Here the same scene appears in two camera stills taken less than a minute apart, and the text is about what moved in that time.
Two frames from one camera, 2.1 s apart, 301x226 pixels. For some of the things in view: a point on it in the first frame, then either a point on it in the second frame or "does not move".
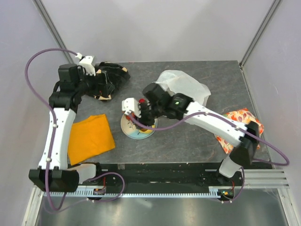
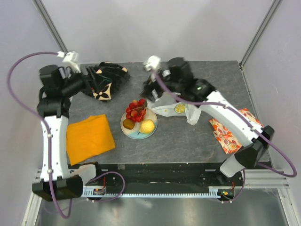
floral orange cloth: (243, 116) does not move
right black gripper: (143, 121) to (148, 86)
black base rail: (162, 175) does not move
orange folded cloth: (89, 138) does not move
